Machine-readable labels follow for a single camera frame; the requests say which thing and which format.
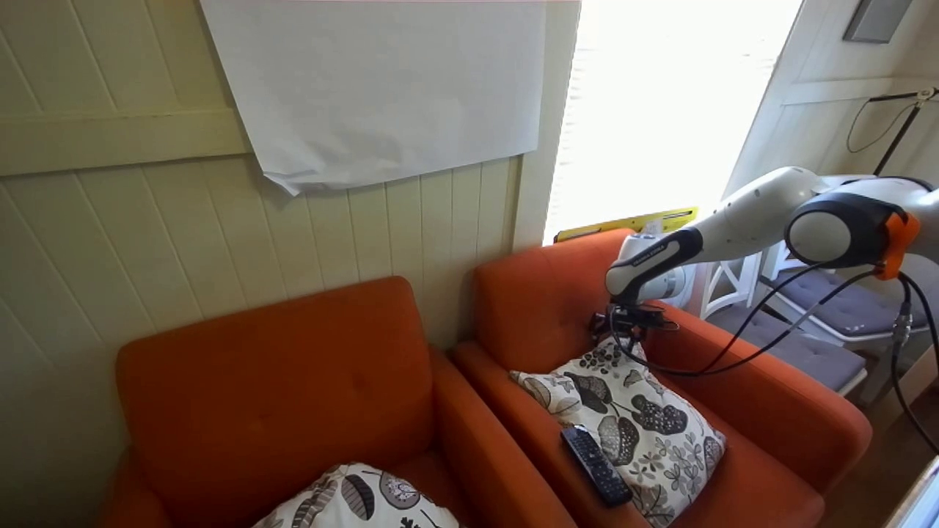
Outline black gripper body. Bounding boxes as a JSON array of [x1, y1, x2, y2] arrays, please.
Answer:
[[591, 304, 665, 339]]

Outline floral pillow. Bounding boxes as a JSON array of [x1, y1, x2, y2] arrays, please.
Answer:
[[252, 464, 462, 528], [511, 338, 724, 528]]

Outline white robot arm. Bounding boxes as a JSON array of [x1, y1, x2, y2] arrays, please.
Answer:
[[605, 166, 939, 330]]

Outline yellow window sill strip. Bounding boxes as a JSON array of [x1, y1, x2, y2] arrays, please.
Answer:
[[552, 204, 699, 244]]

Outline white chair near, grey cushion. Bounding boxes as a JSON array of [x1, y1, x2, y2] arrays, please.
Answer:
[[701, 254, 866, 396]]

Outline white chair , grey cushion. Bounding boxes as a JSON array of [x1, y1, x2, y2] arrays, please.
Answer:
[[759, 250, 928, 349], [701, 254, 866, 396]]

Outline black remote control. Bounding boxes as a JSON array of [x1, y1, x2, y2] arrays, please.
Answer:
[[561, 424, 633, 506]]

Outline orange right armchair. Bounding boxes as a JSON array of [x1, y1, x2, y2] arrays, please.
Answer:
[[453, 232, 871, 528]]

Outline orange armchair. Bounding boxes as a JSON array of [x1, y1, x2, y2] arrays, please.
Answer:
[[101, 276, 574, 528], [453, 232, 871, 528]]

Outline white chair far, grey cushion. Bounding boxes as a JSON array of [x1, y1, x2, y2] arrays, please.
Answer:
[[759, 250, 928, 349]]

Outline orange left armchair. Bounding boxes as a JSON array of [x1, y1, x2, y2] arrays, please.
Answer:
[[101, 276, 574, 528]]

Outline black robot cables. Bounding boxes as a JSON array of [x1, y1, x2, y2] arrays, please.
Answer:
[[643, 264, 939, 455]]

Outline white paper sheet on wall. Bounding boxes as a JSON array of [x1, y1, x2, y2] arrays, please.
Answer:
[[199, 0, 547, 192]]

